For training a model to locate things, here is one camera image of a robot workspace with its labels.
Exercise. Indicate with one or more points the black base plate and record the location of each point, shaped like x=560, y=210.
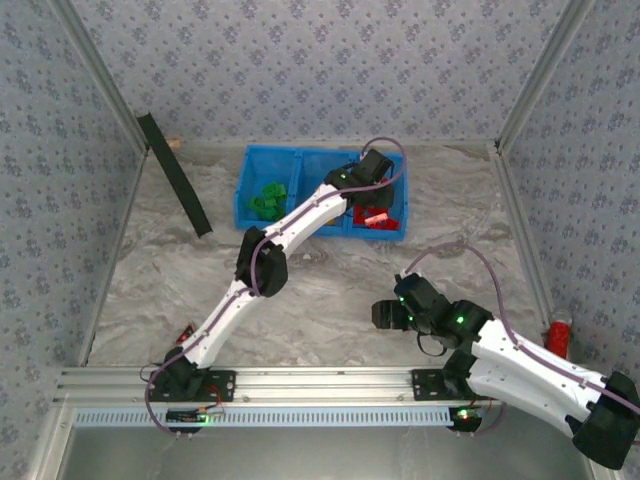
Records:
x=225, y=385
x=425, y=385

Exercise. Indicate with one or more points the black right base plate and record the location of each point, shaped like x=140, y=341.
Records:
x=425, y=385

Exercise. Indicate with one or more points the circuit board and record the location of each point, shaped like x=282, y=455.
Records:
x=465, y=417
x=192, y=415

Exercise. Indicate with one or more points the right circuit board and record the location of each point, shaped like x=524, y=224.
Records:
x=465, y=417

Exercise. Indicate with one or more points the small wooden piece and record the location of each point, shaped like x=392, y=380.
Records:
x=174, y=143

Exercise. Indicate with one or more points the red triangle sign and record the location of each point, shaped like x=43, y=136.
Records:
x=186, y=334

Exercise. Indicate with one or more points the aluminium front rail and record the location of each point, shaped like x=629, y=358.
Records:
x=325, y=382

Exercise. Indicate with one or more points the large red lego brick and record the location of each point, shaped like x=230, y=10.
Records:
x=376, y=218

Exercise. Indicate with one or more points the aluminium front post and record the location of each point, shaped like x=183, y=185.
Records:
x=47, y=445

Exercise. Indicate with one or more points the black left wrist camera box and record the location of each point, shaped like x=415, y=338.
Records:
x=375, y=166

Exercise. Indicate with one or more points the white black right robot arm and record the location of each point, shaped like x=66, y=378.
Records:
x=525, y=380

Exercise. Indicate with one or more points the aluminium side rail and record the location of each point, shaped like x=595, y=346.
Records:
x=116, y=250
x=523, y=225

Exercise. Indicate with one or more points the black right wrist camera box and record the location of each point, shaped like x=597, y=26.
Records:
x=417, y=297

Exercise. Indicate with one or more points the aluminium corner post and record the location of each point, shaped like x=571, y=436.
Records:
x=102, y=75
x=542, y=75

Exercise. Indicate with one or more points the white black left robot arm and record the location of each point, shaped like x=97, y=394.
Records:
x=220, y=320

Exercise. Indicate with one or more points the left circuit board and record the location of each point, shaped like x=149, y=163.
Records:
x=192, y=415

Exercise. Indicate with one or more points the aluminium back rail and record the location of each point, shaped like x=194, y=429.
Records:
x=225, y=144

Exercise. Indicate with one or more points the red glitter roller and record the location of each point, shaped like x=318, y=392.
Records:
x=558, y=337

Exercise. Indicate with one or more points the grey metal tray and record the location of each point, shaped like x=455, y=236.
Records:
x=325, y=455

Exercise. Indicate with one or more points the blue three-compartment bin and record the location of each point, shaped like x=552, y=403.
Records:
x=265, y=165

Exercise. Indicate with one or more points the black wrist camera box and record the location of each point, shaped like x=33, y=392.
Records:
x=375, y=166
x=417, y=297

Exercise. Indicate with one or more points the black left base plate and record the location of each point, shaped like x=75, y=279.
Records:
x=225, y=385

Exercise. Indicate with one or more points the light blue slotted duct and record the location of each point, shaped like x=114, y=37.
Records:
x=325, y=416

